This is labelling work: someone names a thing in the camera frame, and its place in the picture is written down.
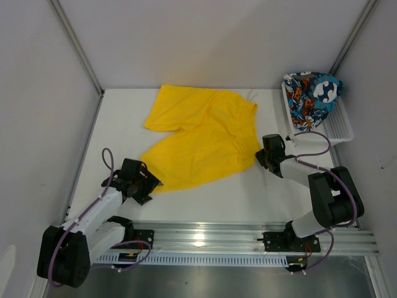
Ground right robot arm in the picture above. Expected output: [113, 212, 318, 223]
[255, 134, 365, 252]

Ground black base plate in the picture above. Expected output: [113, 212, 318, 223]
[256, 232, 321, 253]
[123, 229, 154, 250]

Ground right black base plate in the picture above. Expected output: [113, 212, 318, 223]
[256, 232, 321, 253]

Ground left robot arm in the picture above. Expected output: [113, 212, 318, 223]
[37, 158, 161, 288]

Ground right aluminium frame post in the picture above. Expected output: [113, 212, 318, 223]
[329, 0, 381, 76]

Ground patterned blue orange shorts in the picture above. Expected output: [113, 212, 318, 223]
[283, 71, 344, 132]

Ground aluminium frame post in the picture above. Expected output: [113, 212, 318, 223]
[47, 0, 104, 97]
[329, 0, 381, 76]

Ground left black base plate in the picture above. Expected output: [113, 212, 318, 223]
[123, 229, 154, 250]

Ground white plastic basket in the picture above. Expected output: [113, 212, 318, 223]
[281, 83, 354, 146]

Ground white slotted cable duct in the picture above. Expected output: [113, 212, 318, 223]
[94, 252, 307, 268]

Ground aluminium mounting rail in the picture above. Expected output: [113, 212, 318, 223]
[107, 222, 379, 256]

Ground yellow shorts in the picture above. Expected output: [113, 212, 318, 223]
[141, 85, 261, 193]

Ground left aluminium frame post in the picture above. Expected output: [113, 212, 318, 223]
[47, 0, 104, 97]

